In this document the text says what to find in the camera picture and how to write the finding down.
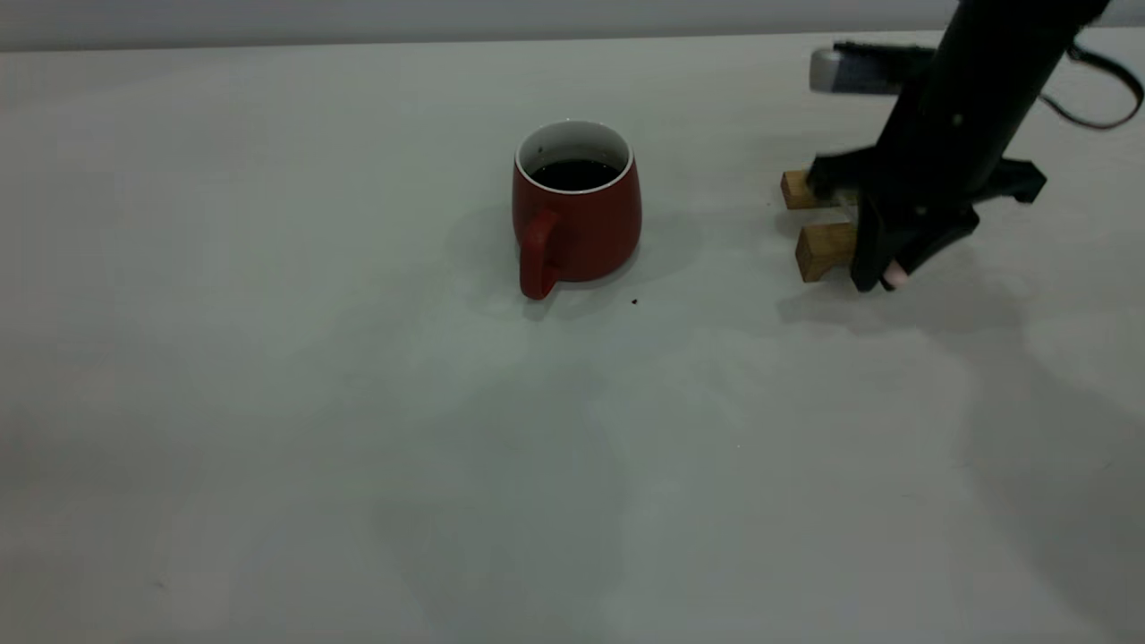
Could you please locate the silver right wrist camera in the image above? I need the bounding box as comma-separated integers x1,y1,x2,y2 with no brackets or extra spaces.
809,41,937,96

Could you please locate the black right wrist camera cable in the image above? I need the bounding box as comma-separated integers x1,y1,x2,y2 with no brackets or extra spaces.
1038,43,1145,131

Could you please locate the arched wooden block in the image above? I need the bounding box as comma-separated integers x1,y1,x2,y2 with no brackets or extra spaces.
794,221,861,284

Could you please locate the red ceramic cup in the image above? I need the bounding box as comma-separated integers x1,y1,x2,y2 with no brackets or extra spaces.
511,119,644,302

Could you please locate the dark coffee liquid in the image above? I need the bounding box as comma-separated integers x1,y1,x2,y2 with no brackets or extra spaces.
530,158,623,193

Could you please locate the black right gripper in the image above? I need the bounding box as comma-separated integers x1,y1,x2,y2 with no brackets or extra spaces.
808,146,1048,293

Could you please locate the flat rectangular wooden block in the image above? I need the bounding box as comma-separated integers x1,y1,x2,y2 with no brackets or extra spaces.
780,169,858,212

